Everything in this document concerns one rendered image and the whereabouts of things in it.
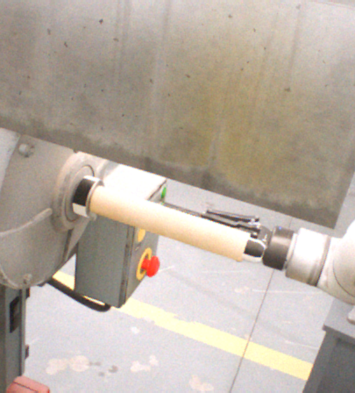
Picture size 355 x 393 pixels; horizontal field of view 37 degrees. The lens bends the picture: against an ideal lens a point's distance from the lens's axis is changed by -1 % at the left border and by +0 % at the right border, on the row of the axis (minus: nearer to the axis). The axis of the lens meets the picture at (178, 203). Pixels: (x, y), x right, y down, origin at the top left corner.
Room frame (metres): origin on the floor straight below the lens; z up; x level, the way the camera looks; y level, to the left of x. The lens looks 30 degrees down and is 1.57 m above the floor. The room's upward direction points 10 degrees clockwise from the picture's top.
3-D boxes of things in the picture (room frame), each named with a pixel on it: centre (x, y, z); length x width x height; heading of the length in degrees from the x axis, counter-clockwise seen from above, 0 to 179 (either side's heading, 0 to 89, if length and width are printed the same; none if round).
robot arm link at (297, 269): (0.77, -0.23, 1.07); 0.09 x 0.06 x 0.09; 165
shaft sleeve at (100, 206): (0.51, 0.01, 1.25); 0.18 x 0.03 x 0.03; 75
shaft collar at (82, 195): (0.53, 0.10, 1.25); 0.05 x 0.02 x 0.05; 165
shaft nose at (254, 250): (0.48, -0.09, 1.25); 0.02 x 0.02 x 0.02; 75
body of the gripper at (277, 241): (0.79, -0.16, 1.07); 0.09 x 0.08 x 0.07; 75
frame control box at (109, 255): (0.80, 0.17, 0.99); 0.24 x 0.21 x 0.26; 75
